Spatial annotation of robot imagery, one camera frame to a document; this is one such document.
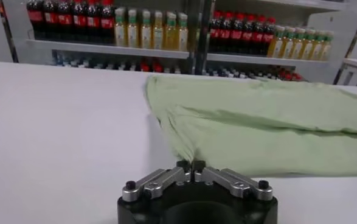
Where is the drinks display cabinet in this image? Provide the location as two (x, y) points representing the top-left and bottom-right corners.
(196, 0), (346, 83)
(23, 0), (203, 75)

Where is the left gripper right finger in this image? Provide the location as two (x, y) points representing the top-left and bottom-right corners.
(192, 159), (274, 202)

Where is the green polo shirt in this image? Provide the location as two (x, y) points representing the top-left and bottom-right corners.
(143, 74), (357, 179)

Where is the yellow juice bottle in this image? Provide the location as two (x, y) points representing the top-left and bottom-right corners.
(152, 10), (164, 50)
(114, 7), (127, 48)
(289, 27), (305, 60)
(127, 8), (139, 49)
(299, 28), (315, 60)
(280, 26), (295, 59)
(176, 12), (189, 52)
(164, 11), (178, 51)
(268, 26), (285, 58)
(309, 29), (325, 61)
(140, 9), (152, 49)
(319, 30), (334, 61)

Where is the cola bottle red cap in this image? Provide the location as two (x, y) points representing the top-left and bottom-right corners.
(232, 12), (245, 54)
(265, 16), (277, 56)
(86, 0), (102, 43)
(221, 11), (234, 54)
(100, 0), (116, 44)
(43, 0), (59, 41)
(72, 0), (88, 43)
(57, 0), (74, 42)
(26, 0), (44, 40)
(243, 13), (256, 55)
(210, 10), (222, 53)
(254, 15), (266, 55)

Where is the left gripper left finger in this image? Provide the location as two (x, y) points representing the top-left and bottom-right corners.
(122, 159), (193, 203)

